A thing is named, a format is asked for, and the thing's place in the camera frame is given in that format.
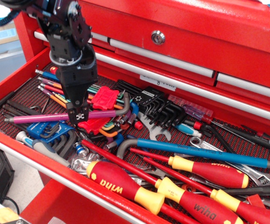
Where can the small red cap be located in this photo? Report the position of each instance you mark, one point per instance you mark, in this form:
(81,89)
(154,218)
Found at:
(138,125)

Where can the big red yellow screwdriver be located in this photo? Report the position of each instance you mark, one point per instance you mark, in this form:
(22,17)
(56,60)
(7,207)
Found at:
(116,180)

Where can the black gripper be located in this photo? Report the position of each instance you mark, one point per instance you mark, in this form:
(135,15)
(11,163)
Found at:
(77,71)

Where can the small red wiha screwdriver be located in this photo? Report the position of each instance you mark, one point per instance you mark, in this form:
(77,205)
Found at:
(53,70)

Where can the lower right red screwdriver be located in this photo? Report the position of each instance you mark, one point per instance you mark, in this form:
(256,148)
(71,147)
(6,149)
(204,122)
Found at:
(252,214)

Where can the open red drawer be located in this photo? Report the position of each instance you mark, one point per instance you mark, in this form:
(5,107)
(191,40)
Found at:
(239,94)

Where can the lower red key holder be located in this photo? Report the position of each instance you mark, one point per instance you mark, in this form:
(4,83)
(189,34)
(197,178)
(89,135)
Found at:
(92,126)

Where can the upper red key holder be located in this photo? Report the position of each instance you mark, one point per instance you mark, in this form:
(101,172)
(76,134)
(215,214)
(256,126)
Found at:
(105,99)

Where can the white blue small screwdriver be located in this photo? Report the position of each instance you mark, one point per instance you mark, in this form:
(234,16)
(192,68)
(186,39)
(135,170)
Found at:
(188,130)

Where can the blue hex key holder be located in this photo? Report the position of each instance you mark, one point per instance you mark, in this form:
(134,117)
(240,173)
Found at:
(48,131)

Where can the red tool chest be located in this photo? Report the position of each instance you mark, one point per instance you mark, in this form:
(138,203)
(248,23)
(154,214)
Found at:
(194,30)

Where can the white cutting tools label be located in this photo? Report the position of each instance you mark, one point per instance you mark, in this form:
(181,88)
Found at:
(158,83)

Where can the upper red yellow screwdriver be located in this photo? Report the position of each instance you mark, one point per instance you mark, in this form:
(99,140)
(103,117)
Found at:
(220,174)

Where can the blue silver bit driver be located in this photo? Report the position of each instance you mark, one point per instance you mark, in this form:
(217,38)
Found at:
(80,150)

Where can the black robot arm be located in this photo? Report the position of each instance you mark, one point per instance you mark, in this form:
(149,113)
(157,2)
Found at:
(63,25)

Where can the large blue Allen key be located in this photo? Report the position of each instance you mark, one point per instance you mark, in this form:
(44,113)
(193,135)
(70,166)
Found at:
(194,151)

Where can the violet Allen key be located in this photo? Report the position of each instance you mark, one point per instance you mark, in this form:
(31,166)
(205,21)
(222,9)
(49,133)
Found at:
(65,116)

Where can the grey blue screwdriver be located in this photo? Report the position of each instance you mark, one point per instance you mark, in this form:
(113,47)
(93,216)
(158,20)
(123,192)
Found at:
(41,147)

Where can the purple clear screwdriver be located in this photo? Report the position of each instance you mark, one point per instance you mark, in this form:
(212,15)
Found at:
(198,114)

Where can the chrome adjustable wrench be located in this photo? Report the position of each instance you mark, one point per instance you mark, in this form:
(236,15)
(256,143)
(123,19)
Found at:
(259,178)

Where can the black red drawer liner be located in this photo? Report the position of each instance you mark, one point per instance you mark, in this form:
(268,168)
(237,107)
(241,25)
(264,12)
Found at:
(25,93)

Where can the black Tekton key holder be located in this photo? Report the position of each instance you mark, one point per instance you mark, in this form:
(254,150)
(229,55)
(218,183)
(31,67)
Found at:
(147,98)

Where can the silver chest lock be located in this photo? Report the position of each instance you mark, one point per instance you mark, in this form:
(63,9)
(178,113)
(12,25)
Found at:
(158,37)

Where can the blue long hex key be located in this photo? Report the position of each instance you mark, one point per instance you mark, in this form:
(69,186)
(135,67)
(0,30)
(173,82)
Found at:
(47,75)

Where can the red key holder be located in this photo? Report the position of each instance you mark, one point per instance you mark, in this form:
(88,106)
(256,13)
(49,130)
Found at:
(92,126)
(105,99)

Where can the middle red yellow screwdriver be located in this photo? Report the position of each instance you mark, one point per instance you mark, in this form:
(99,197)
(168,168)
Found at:
(202,208)

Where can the steel open-end wrench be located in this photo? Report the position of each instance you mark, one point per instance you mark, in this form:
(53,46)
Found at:
(153,129)

